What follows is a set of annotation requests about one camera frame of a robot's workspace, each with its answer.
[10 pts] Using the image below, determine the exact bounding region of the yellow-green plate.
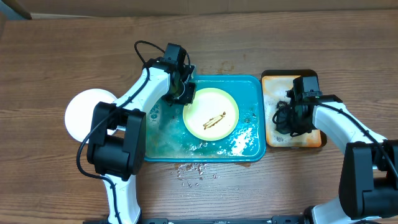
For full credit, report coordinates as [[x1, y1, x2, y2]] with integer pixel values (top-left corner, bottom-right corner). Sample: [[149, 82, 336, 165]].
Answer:
[[183, 88, 239, 141]]

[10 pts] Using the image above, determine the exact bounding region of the orange soapy tray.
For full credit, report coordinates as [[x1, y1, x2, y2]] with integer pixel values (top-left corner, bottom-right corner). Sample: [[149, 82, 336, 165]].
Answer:
[[261, 69, 327, 148]]

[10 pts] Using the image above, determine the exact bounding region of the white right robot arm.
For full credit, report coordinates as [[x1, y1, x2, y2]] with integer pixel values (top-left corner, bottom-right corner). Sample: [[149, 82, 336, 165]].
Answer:
[[262, 70, 397, 223]]

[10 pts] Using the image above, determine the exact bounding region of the white plate front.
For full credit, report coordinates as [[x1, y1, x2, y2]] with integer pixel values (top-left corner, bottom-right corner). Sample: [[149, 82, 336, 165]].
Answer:
[[64, 88, 117, 142]]

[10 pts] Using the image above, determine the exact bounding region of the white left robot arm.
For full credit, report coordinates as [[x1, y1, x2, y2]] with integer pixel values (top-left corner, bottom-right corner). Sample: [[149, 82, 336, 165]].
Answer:
[[78, 58, 196, 223]]

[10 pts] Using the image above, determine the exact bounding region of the teal plastic tray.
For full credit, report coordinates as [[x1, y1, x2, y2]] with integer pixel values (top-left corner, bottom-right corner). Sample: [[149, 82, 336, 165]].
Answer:
[[145, 75, 266, 162]]

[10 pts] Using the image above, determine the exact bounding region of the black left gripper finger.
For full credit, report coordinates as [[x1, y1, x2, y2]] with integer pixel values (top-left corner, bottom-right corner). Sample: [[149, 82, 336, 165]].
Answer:
[[178, 82, 197, 105], [183, 65, 196, 83]]

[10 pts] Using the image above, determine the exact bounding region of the cardboard back panel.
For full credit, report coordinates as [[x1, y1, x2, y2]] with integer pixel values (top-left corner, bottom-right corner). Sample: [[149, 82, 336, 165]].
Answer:
[[18, 0, 397, 17]]

